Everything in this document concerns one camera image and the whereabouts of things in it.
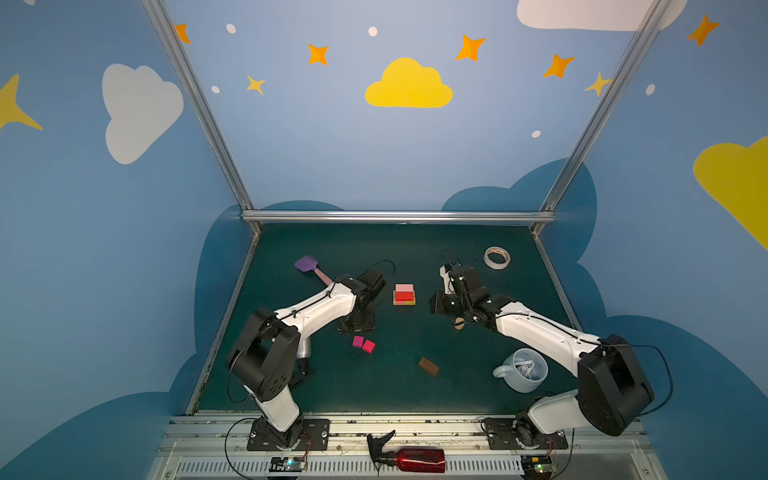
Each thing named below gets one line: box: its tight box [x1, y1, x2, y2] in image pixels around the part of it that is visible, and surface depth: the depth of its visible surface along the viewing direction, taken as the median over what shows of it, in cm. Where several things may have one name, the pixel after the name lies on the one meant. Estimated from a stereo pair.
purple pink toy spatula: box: [294, 255, 334, 286], surface depth 110 cm
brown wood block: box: [418, 356, 440, 377], surface depth 87 cm
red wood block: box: [395, 291, 415, 302], surface depth 100 cm
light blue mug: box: [493, 348, 549, 393], surface depth 83 cm
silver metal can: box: [297, 337, 312, 359], surface depth 88 cm
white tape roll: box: [484, 246, 511, 270], surface depth 113 cm
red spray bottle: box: [367, 430, 446, 477], surface depth 70 cm
